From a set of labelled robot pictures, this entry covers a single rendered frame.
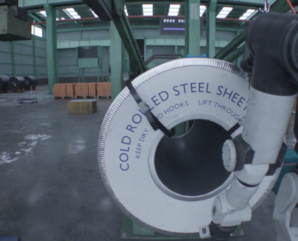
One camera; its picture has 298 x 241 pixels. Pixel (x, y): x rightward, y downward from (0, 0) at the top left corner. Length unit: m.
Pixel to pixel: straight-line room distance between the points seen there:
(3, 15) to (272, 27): 0.96
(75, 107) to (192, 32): 4.48
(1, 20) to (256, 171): 1.06
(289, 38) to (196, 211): 1.27
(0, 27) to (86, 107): 6.28
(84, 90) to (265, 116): 12.00
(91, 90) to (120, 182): 10.97
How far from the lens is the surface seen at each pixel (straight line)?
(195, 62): 1.15
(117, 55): 5.83
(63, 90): 12.68
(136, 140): 1.19
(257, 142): 0.44
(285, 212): 0.70
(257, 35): 0.41
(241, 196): 0.58
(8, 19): 1.03
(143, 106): 1.08
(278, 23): 0.37
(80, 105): 7.22
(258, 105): 0.41
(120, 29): 1.89
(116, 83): 5.81
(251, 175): 0.52
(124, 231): 1.85
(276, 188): 2.77
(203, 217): 1.49
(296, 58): 0.34
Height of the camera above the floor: 1.27
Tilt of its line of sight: 13 degrees down
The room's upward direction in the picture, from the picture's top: straight up
